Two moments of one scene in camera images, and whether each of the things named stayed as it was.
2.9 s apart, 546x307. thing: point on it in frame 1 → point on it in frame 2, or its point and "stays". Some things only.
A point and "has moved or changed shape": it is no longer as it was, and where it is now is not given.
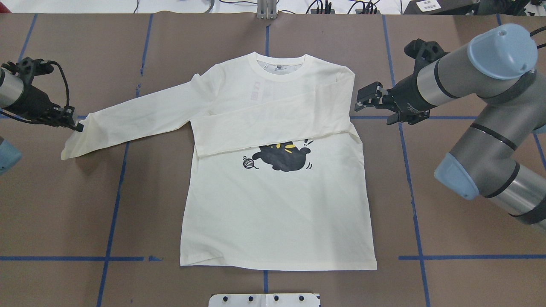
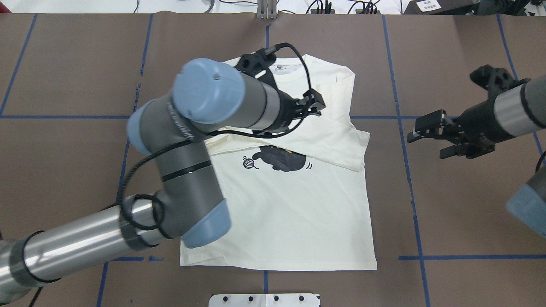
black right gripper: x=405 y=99 → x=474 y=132
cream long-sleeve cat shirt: x=277 y=179 has moved or changed shape
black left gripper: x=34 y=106 → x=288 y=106
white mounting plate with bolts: x=265 y=300 stays
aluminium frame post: x=266 y=10 stays
